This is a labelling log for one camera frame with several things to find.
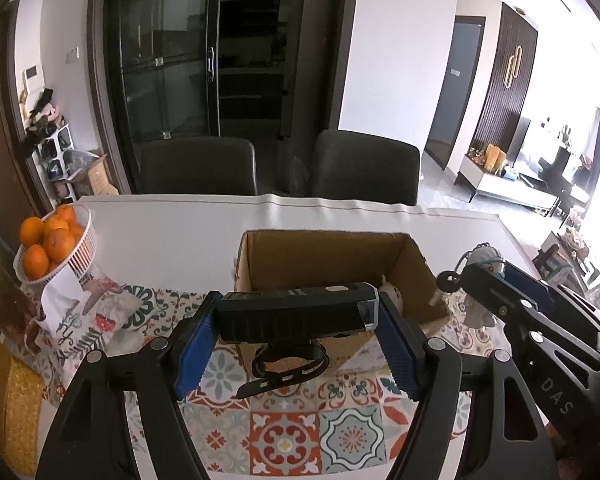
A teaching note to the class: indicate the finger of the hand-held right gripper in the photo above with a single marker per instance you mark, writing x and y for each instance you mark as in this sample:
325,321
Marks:
490,287
525,280

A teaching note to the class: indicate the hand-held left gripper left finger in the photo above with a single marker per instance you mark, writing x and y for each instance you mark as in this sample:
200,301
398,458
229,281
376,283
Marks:
197,350

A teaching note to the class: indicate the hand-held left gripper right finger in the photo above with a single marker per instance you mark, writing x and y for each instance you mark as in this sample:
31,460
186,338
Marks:
397,350

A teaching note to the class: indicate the pale pink round charger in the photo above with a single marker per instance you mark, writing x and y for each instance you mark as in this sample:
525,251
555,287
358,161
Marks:
394,294

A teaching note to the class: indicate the brown cardboard box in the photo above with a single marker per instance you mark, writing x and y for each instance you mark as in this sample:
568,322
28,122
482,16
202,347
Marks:
325,260

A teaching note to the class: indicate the leaf print tissue cover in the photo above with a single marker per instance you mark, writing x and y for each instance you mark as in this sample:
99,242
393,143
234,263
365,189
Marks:
105,320

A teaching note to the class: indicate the white low cabinet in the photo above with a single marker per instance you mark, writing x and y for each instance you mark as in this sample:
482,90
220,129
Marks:
500,182

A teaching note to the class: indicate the patterned tile tablecloth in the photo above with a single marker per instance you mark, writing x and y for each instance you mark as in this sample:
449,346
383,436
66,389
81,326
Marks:
280,435

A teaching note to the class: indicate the yellow bag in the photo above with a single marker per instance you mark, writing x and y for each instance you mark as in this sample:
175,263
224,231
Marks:
494,157

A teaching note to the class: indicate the black television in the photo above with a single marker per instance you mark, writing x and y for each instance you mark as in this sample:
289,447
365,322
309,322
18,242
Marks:
520,137

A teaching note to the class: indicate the white tissue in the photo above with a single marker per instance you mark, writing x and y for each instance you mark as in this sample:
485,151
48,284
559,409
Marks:
60,295

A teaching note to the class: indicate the white plastic basket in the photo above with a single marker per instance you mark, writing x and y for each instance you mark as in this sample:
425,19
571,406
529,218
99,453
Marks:
82,250

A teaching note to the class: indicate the dark grey dining chair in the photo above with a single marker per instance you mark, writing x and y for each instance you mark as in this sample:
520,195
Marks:
365,167
195,165

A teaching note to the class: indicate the pile of oranges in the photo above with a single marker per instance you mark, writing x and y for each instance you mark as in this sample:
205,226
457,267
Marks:
57,245

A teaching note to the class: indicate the yellow woven box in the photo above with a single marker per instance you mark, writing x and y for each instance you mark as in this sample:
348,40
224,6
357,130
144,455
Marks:
10,400

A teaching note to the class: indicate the small cardboard box with plastic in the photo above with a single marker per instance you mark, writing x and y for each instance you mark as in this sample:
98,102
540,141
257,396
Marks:
97,177

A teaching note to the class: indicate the dark interior door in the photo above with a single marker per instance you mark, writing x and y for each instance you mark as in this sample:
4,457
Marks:
452,90

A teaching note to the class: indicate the white shoe rack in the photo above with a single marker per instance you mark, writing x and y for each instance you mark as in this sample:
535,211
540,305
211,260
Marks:
55,152

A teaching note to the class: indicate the dark glass sliding door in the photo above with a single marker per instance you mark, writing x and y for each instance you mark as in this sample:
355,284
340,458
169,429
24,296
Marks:
180,60

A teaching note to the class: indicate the dark wooden door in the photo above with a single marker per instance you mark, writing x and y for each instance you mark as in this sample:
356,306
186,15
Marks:
0,110

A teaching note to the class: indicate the white intercom panel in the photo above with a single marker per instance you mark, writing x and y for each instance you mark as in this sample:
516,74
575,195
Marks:
32,77

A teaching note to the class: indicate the gold wall ornament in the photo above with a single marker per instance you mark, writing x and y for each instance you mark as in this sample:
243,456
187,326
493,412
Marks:
514,67

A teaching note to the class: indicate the wall light switch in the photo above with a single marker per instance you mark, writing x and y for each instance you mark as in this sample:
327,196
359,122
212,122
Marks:
71,55

